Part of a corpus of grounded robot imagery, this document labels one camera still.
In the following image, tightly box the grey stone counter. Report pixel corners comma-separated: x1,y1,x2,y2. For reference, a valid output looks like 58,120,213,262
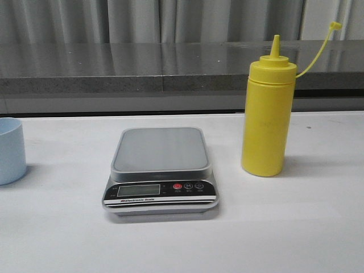
1,40,363,117

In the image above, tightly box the silver electronic kitchen scale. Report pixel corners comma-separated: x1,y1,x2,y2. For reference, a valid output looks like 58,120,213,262
102,127,220,216

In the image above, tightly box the yellow squeeze bottle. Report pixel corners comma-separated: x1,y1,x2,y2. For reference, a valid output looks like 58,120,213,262
241,35,328,177

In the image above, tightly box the light blue plastic cup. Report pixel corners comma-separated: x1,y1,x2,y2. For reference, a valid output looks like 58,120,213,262
1,117,27,185

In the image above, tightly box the grey pleated curtain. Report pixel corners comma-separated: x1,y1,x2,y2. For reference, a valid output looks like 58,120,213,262
1,1,363,44

